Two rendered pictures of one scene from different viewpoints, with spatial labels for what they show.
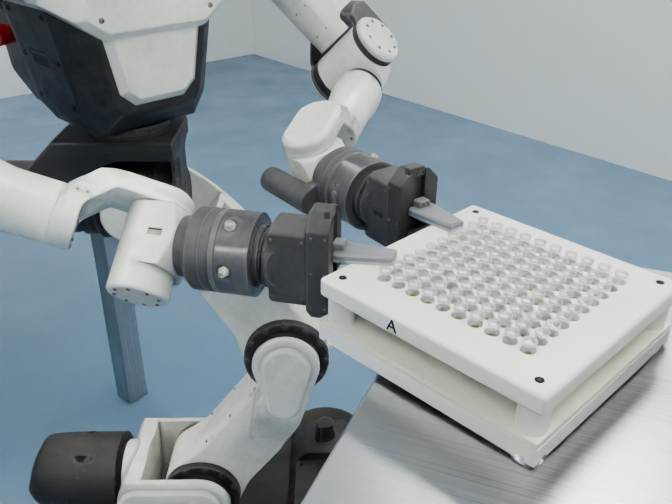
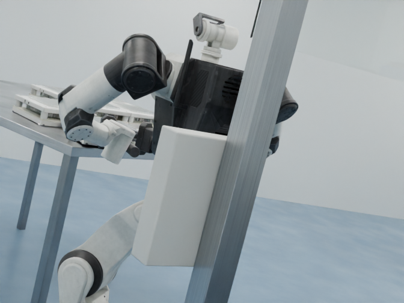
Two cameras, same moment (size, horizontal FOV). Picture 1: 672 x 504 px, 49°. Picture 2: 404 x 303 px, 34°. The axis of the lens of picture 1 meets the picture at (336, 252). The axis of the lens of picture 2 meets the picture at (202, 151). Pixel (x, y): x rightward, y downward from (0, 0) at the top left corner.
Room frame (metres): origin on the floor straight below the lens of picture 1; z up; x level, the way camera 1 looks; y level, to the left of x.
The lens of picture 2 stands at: (2.87, 0.80, 1.30)
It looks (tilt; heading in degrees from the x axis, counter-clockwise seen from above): 8 degrees down; 194
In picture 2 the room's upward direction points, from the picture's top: 14 degrees clockwise
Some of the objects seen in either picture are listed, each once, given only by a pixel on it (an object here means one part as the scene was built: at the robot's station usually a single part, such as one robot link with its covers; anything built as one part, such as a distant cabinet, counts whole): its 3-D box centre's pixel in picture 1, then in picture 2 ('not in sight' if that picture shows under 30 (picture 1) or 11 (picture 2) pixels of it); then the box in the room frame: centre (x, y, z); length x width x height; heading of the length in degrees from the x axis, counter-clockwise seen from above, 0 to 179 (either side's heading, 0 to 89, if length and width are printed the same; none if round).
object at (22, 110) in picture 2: not in sight; (53, 118); (0.47, -0.45, 0.91); 0.24 x 0.24 x 0.02; 59
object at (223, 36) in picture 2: not in sight; (216, 38); (1.05, 0.30, 1.36); 0.10 x 0.07 x 0.09; 135
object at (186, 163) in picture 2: not in sight; (190, 198); (1.66, 0.49, 1.02); 0.17 x 0.06 x 0.26; 140
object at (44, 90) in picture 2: not in sight; (65, 94); (-0.03, -0.68, 0.96); 0.25 x 0.24 x 0.02; 152
